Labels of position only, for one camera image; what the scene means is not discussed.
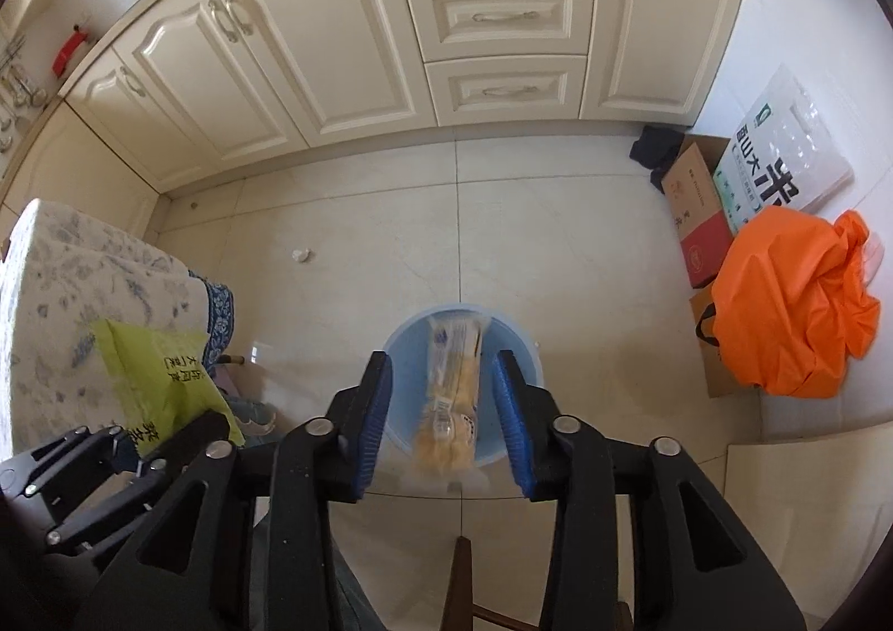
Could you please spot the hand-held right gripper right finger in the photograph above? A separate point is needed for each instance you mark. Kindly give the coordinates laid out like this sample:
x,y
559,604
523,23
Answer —
x,y
513,421

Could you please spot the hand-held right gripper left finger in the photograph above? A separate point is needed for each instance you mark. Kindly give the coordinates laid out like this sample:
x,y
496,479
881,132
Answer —
x,y
370,421

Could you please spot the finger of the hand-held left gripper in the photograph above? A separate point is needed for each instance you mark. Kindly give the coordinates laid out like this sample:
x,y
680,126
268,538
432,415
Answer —
x,y
150,474
84,449

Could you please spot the clear bread packet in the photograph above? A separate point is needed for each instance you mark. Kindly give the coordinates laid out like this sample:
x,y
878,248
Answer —
x,y
450,394

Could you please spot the blue plastic bin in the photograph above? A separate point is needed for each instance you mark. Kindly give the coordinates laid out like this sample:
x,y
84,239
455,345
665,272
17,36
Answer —
x,y
411,359

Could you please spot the green snack packet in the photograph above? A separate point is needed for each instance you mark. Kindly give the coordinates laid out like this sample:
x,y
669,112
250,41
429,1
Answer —
x,y
160,366

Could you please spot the grey sneaker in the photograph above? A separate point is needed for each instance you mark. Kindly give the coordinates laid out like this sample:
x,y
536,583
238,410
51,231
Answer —
x,y
255,414

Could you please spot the brown wooden chair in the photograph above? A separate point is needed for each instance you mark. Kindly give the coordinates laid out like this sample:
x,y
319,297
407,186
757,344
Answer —
x,y
459,582

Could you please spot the small crumpled paper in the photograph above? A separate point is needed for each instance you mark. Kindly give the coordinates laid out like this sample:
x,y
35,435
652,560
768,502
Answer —
x,y
301,255

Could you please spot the blue floral tablecloth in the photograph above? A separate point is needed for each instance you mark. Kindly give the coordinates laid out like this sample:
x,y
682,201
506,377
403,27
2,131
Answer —
x,y
63,268

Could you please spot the open cardboard box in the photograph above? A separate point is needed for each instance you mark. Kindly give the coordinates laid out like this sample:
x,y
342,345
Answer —
x,y
697,212

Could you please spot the cream cabinet door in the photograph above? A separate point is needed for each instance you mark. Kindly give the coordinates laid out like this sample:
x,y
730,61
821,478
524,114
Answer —
x,y
328,31
111,114
195,86
70,170
663,24

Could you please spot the orange plastic bag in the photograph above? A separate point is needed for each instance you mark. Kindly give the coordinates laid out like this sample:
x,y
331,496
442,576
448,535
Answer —
x,y
781,303

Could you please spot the dark cloth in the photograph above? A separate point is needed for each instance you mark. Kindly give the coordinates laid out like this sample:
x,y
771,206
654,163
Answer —
x,y
656,146

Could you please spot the cream cabinet drawer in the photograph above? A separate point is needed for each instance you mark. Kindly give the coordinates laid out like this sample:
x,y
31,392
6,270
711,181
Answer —
x,y
446,20
460,93

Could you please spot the hanging kitchen utensils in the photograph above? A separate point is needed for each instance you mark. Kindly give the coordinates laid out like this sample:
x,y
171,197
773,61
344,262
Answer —
x,y
17,90

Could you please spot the white rice bag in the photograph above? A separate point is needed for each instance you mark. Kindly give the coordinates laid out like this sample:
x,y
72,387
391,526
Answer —
x,y
774,163

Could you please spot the red white bowls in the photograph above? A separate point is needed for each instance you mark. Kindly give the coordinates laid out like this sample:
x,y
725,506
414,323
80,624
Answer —
x,y
68,51

